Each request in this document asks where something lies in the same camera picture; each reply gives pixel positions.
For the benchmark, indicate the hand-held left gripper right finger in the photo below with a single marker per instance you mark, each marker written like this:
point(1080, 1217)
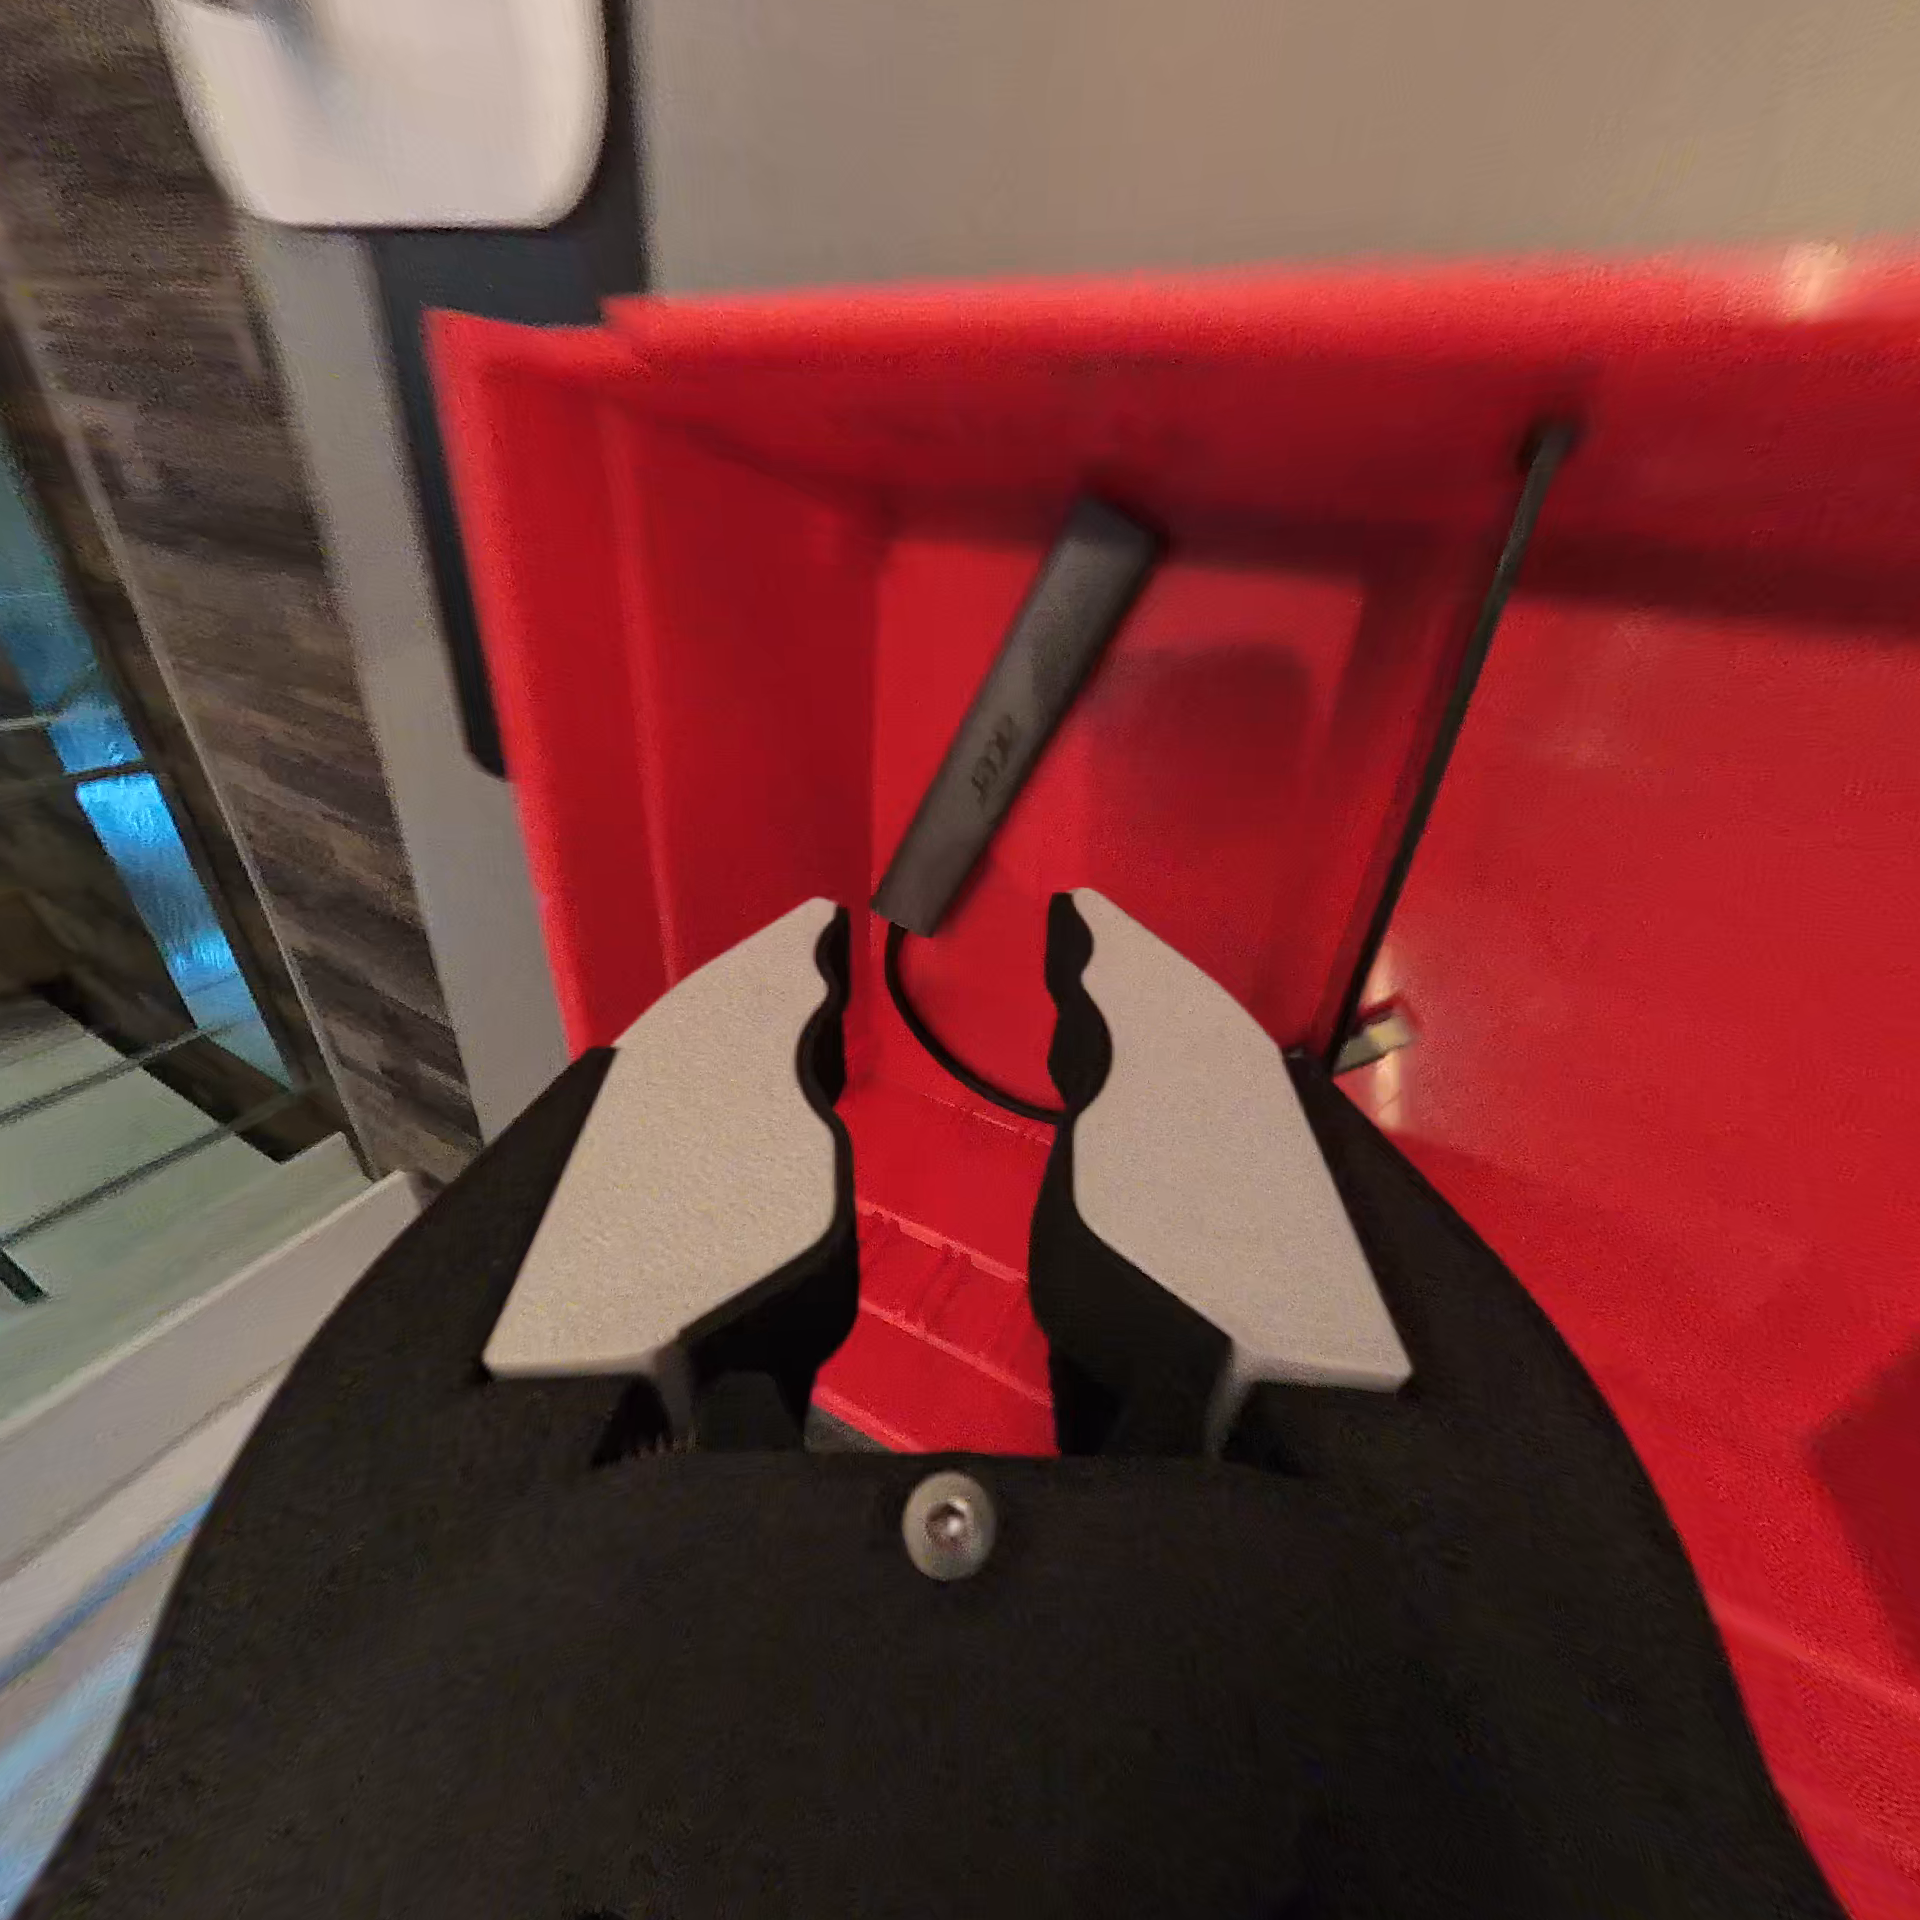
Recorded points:
point(1215, 1171)

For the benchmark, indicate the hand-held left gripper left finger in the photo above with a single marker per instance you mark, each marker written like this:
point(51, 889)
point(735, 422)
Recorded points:
point(690, 1155)

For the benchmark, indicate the grey usb hub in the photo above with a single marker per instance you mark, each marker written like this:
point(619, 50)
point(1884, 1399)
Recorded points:
point(1019, 704)

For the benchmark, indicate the red plastic bin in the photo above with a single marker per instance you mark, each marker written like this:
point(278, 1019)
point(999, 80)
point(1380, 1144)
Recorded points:
point(1650, 902)

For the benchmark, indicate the black bin divider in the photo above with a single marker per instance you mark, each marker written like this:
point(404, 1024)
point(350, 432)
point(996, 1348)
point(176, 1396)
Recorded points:
point(1478, 646)

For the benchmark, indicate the white rounded base plate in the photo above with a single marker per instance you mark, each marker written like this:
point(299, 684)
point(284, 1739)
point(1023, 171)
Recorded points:
point(390, 120)

